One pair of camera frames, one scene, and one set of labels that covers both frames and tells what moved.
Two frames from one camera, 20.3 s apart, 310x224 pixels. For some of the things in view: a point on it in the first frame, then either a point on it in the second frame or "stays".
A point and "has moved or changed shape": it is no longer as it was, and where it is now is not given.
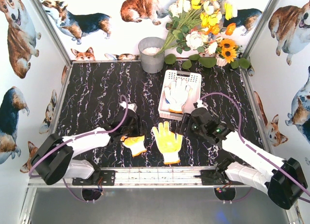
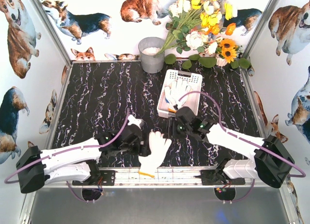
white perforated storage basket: (193, 80) stays
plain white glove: (136, 144) has moved or changed shape
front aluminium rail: (147, 177) stays
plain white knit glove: (177, 96) stays
